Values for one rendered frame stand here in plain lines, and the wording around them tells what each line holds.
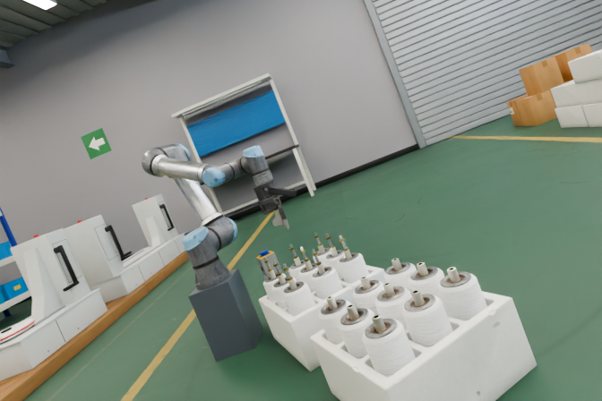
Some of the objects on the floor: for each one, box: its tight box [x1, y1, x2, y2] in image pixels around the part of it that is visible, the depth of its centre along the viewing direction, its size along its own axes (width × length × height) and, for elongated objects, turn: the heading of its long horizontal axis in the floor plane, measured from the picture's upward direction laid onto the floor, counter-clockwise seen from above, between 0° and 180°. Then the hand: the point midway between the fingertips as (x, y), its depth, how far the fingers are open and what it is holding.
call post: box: [256, 253, 282, 279], centre depth 184 cm, size 7×7×31 cm
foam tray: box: [259, 265, 386, 371], centre depth 161 cm, size 39×39×18 cm
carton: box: [515, 90, 557, 126], centre depth 441 cm, size 30×24×30 cm
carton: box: [507, 94, 528, 126], centre depth 472 cm, size 30×24×30 cm
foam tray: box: [310, 292, 537, 401], centre depth 109 cm, size 39×39×18 cm
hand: (288, 226), depth 169 cm, fingers open, 3 cm apart
